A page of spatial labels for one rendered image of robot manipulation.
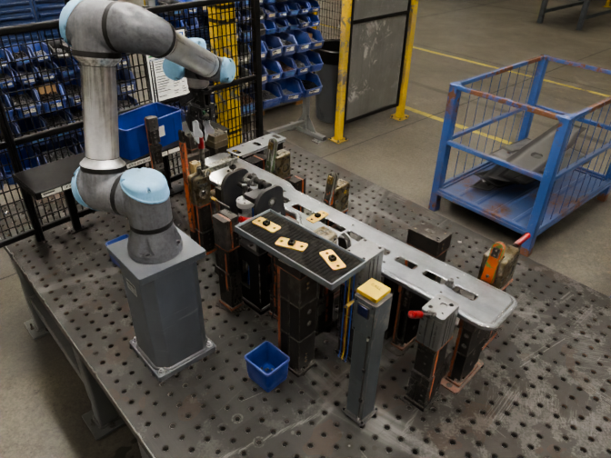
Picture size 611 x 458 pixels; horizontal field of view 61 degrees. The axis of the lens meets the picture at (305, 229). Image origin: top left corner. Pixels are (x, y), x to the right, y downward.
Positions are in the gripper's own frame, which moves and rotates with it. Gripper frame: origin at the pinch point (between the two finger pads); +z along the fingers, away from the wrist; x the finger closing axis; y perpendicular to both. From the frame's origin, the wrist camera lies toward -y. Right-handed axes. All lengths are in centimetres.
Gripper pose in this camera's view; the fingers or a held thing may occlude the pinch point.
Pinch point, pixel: (200, 138)
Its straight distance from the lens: 195.9
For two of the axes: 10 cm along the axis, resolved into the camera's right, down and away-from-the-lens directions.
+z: -0.2, 8.4, 5.4
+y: 7.2, 3.9, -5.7
